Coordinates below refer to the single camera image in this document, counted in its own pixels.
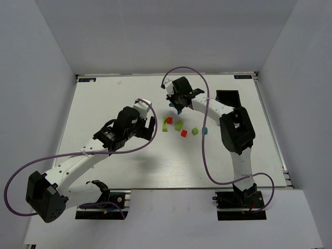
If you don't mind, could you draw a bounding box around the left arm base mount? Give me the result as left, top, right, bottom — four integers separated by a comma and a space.
75, 190, 131, 220

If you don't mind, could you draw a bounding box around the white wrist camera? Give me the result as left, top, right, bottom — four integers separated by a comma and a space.
133, 99, 152, 120
161, 78, 174, 96

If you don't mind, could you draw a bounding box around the black plastic box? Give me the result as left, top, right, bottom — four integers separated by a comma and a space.
215, 90, 241, 108

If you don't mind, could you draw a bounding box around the green cube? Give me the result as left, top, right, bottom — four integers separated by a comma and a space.
191, 127, 199, 135

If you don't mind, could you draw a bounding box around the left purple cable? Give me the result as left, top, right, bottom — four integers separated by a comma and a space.
4, 98, 158, 216

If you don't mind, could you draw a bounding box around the purple cable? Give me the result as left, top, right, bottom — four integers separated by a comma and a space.
4, 98, 158, 216
160, 66, 275, 214

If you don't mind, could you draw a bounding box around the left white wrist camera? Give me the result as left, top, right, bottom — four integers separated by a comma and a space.
133, 99, 152, 120

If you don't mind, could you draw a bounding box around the right blue corner label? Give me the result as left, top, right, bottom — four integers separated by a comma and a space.
234, 75, 252, 79

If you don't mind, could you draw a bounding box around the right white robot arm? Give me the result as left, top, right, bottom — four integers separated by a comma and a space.
161, 77, 257, 205

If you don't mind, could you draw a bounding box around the red cube front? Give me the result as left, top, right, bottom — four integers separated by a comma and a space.
181, 130, 187, 137

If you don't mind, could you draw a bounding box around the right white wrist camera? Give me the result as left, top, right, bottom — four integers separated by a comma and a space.
161, 78, 174, 96

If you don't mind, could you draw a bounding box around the green arch block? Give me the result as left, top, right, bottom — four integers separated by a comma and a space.
162, 116, 168, 132

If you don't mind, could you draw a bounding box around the green rectangular block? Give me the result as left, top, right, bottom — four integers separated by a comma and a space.
175, 120, 184, 131

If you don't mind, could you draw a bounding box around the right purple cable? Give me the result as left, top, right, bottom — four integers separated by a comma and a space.
160, 66, 275, 214

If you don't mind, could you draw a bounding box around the left blue corner label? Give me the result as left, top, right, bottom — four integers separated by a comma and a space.
78, 78, 96, 82

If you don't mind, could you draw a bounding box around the red cube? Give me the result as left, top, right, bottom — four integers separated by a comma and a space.
181, 130, 187, 137
167, 117, 173, 124

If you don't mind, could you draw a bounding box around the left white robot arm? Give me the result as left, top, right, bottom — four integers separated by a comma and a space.
26, 99, 156, 223

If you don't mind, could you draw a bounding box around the blue corner label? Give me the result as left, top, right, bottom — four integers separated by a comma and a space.
234, 75, 252, 79
78, 78, 96, 82

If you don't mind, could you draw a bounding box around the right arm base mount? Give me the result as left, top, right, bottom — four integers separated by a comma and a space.
212, 191, 267, 221

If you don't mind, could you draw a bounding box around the teal arch block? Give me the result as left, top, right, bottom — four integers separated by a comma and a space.
169, 103, 182, 115

